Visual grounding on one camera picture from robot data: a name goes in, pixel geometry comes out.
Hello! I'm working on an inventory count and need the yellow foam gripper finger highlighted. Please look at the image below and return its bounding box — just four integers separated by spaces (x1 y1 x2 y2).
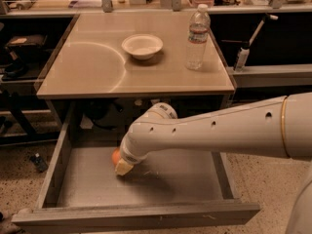
115 159 134 176

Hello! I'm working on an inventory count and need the orange fruit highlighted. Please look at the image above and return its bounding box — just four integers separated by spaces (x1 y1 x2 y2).
111 148 121 166

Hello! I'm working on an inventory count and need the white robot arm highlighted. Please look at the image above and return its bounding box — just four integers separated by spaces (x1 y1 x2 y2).
113 93 312 176

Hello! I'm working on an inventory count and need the open grey drawer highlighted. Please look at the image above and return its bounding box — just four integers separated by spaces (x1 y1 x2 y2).
13 104 259 234

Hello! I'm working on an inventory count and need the grey counter cabinet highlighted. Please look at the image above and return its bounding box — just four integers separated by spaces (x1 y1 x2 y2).
33 11 238 129

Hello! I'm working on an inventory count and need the small dark floor object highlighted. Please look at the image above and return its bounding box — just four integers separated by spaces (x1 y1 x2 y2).
29 153 48 173

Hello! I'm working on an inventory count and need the white bowl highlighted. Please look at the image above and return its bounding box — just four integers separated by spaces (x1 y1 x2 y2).
122 34 163 60

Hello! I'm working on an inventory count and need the clear plastic water bottle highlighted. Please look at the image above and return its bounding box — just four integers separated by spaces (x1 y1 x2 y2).
185 4 211 70

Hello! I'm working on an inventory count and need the white bottle with nozzle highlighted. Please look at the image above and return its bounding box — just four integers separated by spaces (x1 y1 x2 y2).
233 14 279 72

